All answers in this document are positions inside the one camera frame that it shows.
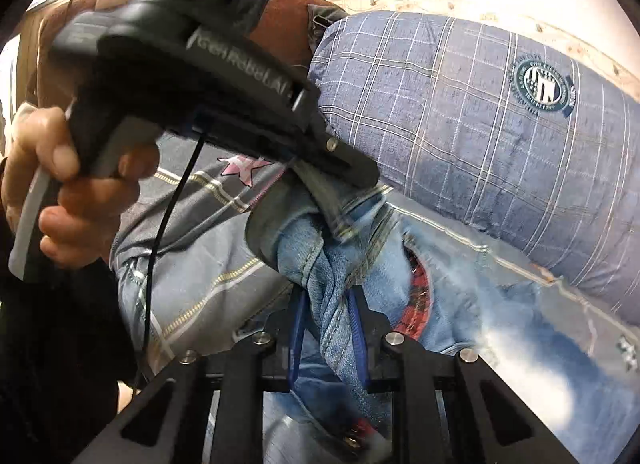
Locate brown upholstered headboard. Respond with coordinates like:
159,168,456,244
18,0,337,112

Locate blue plaid duvet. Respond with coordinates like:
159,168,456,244
309,12,639,323

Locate person's left hand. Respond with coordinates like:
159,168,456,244
1,104,160,269

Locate blue denim jeans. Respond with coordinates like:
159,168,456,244
119,175,640,464

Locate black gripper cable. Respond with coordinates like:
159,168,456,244
130,130,208,390

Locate person's left forearm dark sleeve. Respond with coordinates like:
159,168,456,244
0,157,147,464

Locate grey star-patterned bed sheet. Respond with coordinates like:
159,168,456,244
111,135,639,382

